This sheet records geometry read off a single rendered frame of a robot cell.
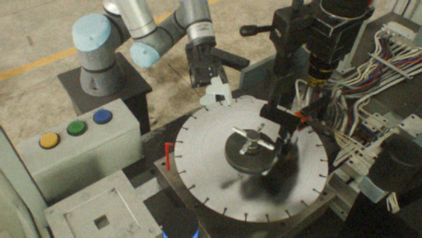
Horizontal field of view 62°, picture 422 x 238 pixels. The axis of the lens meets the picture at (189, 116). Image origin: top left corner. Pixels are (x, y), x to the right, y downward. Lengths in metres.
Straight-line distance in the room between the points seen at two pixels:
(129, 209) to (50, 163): 0.23
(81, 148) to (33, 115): 1.47
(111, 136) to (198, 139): 0.23
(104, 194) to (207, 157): 0.24
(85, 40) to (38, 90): 1.43
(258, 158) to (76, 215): 0.39
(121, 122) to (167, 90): 1.40
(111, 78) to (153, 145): 0.29
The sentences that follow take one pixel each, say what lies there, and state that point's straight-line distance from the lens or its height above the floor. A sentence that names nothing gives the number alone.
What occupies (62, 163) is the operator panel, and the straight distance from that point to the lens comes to 0.88.
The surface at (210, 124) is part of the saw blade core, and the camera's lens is 0.82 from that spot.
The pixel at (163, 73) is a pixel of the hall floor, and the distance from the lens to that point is 2.42.
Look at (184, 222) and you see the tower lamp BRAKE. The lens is 0.45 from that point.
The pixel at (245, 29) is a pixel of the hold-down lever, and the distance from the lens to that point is 0.63.
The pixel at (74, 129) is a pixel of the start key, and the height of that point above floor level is 0.91.
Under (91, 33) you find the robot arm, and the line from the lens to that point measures 1.10.
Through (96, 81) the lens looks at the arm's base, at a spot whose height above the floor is 0.80.
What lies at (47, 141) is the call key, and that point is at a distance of 0.90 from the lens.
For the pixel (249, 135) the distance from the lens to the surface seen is 0.74.
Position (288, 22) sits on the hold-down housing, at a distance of 0.61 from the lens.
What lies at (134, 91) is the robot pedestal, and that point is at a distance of 1.20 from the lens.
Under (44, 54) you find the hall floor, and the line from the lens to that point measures 2.78.
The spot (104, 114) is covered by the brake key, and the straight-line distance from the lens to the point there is 0.92.
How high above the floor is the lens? 1.57
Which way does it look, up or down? 48 degrees down
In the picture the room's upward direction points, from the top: straight up
